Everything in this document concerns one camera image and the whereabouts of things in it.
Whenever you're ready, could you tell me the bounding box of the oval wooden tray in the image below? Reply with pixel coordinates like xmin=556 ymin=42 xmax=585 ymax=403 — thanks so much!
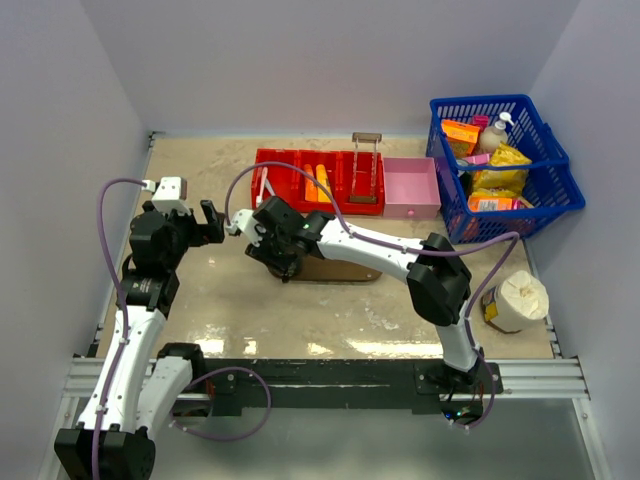
xmin=288 ymin=256 xmax=382 ymax=283

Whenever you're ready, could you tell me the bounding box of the orange snack box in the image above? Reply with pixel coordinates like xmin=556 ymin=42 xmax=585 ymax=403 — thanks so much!
xmin=441 ymin=119 xmax=480 ymax=158

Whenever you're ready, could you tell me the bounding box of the yellow chips bag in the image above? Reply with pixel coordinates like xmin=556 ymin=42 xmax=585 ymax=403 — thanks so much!
xmin=471 ymin=143 xmax=532 ymax=198

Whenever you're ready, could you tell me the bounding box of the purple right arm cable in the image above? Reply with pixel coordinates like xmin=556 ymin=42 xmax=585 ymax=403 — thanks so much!
xmin=224 ymin=160 xmax=522 ymax=431

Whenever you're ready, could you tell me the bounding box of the orange toothpaste tube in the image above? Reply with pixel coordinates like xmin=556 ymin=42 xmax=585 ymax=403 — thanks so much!
xmin=303 ymin=164 xmax=318 ymax=203

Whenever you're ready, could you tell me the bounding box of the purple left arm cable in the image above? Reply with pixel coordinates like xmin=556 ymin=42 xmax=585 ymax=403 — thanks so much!
xmin=89 ymin=177 xmax=161 ymax=480

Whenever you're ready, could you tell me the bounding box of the pink drawer box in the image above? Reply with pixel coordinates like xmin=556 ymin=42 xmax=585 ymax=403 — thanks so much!
xmin=383 ymin=156 xmax=441 ymax=220

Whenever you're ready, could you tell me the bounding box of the white paper roll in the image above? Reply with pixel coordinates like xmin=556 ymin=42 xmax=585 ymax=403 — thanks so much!
xmin=481 ymin=270 xmax=549 ymax=334

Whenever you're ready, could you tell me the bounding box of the red bin left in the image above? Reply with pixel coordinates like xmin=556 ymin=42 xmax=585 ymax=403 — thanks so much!
xmin=250 ymin=148 xmax=300 ymax=208

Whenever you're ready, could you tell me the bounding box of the yellow toothpaste tube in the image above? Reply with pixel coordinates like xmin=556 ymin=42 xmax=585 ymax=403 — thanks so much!
xmin=315 ymin=164 xmax=332 ymax=204

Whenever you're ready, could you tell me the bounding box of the orange box lower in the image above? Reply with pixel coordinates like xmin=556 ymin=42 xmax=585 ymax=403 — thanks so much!
xmin=468 ymin=196 xmax=517 ymax=213

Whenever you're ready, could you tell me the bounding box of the white toothbrush left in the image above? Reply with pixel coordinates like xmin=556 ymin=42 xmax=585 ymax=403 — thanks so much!
xmin=255 ymin=167 xmax=273 ymax=206

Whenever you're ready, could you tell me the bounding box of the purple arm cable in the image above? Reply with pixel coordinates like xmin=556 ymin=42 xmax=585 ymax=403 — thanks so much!
xmin=89 ymin=177 xmax=161 ymax=480
xmin=224 ymin=160 xmax=522 ymax=431

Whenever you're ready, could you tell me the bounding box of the red bin middle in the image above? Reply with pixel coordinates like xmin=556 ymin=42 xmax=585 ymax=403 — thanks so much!
xmin=294 ymin=150 xmax=345 ymax=213

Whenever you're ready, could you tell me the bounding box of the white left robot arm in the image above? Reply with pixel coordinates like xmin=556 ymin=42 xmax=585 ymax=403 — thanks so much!
xmin=54 ymin=200 xmax=224 ymax=479

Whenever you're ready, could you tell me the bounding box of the pink small package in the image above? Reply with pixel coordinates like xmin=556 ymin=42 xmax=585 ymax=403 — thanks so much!
xmin=471 ymin=115 xmax=490 ymax=129

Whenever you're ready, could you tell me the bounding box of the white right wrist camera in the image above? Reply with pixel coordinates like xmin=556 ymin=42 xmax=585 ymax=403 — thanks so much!
xmin=225 ymin=209 xmax=262 ymax=247

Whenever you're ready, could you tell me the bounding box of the beige pump soap bottle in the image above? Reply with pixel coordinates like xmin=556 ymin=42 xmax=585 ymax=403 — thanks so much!
xmin=477 ymin=112 xmax=514 ymax=155

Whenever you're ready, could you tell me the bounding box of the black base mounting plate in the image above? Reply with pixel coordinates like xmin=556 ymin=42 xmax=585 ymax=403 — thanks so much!
xmin=178 ymin=358 xmax=503 ymax=420

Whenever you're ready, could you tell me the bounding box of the dark green mug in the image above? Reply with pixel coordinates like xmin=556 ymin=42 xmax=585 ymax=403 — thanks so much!
xmin=267 ymin=251 xmax=304 ymax=283

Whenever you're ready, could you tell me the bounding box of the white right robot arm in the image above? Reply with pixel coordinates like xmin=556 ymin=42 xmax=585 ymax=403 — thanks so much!
xmin=228 ymin=196 xmax=482 ymax=393

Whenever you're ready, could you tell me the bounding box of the clear acrylic toothbrush holder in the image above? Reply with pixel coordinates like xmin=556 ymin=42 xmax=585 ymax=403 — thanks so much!
xmin=349 ymin=132 xmax=382 ymax=204

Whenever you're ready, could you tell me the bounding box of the blue plastic basket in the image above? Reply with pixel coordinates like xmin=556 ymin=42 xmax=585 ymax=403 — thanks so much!
xmin=426 ymin=94 xmax=585 ymax=244

